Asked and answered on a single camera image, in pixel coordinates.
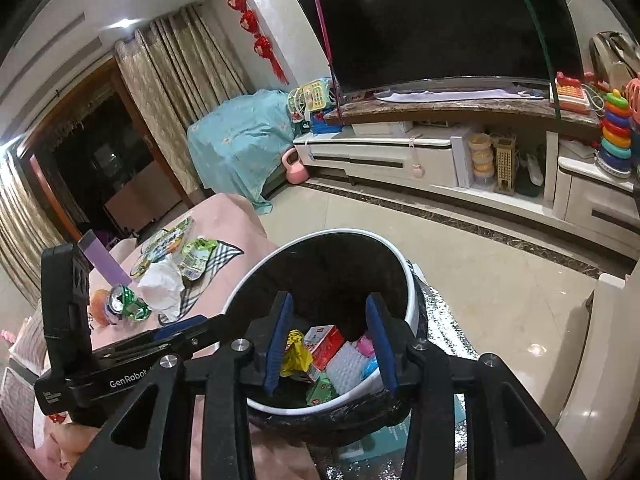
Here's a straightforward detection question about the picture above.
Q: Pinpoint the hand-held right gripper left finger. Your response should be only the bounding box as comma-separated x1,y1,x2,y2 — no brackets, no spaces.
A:
65,291,296,480

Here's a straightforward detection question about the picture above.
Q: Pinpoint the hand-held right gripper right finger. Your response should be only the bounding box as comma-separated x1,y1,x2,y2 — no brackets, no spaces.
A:
365,292,588,480

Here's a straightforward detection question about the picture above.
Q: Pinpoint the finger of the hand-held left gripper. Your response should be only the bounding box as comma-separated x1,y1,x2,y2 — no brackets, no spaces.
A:
91,314,211,358
165,316,226,361

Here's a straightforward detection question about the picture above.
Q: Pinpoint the pink packet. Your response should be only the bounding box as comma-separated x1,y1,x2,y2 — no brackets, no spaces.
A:
352,332,378,361

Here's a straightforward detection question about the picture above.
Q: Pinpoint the yellow wrapper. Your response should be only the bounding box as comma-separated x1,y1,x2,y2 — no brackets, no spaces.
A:
280,329,313,378

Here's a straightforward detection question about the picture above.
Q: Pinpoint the white foam net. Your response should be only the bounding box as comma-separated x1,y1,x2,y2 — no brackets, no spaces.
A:
325,341,373,398

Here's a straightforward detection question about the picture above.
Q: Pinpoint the red box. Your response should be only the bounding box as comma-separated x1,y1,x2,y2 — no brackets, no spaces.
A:
302,325,347,371

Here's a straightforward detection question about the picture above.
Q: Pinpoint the small green box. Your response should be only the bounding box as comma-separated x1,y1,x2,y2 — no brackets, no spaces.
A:
306,372,335,406

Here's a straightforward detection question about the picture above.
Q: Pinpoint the white bin with black bag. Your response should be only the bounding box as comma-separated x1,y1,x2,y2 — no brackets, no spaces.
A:
220,229,431,446

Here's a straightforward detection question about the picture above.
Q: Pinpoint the orange round object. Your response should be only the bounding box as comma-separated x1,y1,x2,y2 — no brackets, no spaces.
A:
89,289,112,326

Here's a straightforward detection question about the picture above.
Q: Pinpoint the crumpled white tissue paper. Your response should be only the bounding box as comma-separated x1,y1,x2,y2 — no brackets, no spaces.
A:
136,255,187,323

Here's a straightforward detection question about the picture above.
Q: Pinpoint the purple bottle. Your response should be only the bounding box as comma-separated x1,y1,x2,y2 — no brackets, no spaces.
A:
77,229,132,288

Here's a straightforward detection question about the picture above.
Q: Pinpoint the crushed green can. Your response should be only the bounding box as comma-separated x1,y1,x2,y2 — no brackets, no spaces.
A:
106,284,152,322

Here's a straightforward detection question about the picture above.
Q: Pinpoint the silver glitter covered stand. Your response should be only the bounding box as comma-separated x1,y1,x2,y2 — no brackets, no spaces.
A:
320,260,473,480

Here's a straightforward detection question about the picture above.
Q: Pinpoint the green snack packet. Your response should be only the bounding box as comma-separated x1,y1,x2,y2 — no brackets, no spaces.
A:
179,236,220,281

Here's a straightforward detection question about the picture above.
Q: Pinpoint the plaid mat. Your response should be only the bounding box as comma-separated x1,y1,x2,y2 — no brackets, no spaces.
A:
157,237,246,325

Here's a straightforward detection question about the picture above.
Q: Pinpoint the colourful picture book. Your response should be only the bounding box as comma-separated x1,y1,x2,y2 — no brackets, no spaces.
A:
129,216,196,278

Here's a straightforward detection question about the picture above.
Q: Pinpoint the beige patterned curtain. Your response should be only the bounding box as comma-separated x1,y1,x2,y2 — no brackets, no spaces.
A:
114,2,251,208
0,145,66,306

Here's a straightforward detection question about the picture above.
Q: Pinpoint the teal cardboard box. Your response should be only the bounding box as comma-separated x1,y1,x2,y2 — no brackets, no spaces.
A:
340,395,466,466

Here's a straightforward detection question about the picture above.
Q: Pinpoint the wooden framed glass door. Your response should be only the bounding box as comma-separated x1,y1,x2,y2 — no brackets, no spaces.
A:
15,60,201,241

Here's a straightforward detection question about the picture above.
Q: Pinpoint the pink kettlebell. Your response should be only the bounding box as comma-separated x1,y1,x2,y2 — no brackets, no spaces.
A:
281,147,308,186

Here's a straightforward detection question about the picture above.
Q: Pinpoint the cream television cabinet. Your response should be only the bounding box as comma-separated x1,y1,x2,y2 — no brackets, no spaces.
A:
292,92,640,261

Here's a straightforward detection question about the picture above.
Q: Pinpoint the teal covered furniture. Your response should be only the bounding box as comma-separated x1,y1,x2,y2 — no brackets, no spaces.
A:
187,89,296,211

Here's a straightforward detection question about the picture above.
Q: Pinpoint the white box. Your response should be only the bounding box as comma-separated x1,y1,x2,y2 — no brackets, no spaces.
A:
450,127,476,188

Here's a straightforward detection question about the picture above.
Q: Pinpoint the stack of yellow lidded containers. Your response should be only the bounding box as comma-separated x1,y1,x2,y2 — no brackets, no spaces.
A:
469,132,493,191

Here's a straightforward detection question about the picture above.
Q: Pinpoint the white shoe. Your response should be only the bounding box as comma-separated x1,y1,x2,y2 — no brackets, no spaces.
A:
517,152,546,198

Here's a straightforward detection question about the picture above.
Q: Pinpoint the yellow and blue toy set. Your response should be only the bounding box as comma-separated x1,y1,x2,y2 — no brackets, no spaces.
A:
286,77,341,133

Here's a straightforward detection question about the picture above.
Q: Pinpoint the pink thin stick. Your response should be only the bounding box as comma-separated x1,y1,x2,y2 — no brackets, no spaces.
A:
310,0,346,128

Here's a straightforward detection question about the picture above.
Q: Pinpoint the red toy telephone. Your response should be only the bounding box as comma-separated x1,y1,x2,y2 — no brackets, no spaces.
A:
550,71,601,113

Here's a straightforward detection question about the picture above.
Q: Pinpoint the red hanging decoration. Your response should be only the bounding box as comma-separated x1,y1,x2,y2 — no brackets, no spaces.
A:
218,0,290,86

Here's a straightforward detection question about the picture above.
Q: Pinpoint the black television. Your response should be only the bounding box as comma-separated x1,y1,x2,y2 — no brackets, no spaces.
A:
295,0,586,96

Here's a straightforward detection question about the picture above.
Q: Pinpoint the pink cabinet safety strap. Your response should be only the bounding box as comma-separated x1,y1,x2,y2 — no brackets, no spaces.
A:
407,135,426,178

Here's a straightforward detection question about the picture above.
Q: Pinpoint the rainbow stacking ring toy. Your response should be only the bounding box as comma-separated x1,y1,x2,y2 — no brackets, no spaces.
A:
595,89,635,178

